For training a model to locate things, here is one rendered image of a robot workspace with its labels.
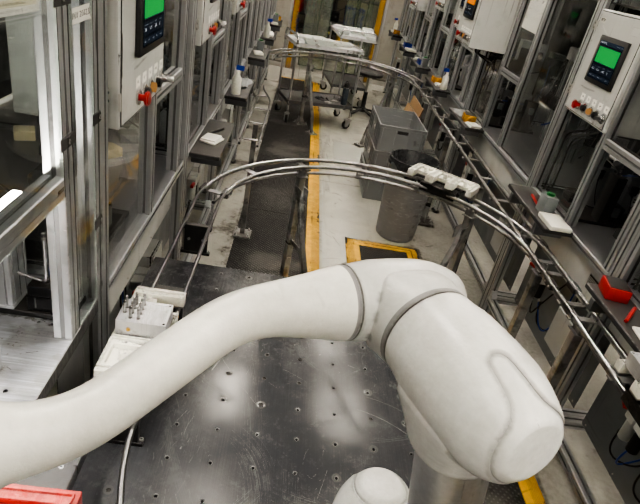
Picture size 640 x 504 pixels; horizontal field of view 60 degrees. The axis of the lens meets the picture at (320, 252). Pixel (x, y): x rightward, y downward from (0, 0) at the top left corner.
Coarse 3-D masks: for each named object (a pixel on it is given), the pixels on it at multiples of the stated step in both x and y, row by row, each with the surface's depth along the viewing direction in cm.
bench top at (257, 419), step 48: (192, 288) 199; (240, 288) 204; (192, 384) 158; (240, 384) 162; (288, 384) 165; (336, 384) 169; (384, 384) 173; (144, 432) 141; (192, 432) 144; (240, 432) 146; (288, 432) 149; (336, 432) 152; (384, 432) 156; (96, 480) 127; (144, 480) 129; (192, 480) 131; (240, 480) 134; (288, 480) 136; (336, 480) 139
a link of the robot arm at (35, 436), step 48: (288, 288) 66; (336, 288) 67; (192, 336) 55; (240, 336) 61; (288, 336) 67; (336, 336) 68; (96, 384) 47; (144, 384) 49; (0, 432) 41; (48, 432) 42; (96, 432) 45; (0, 480) 41
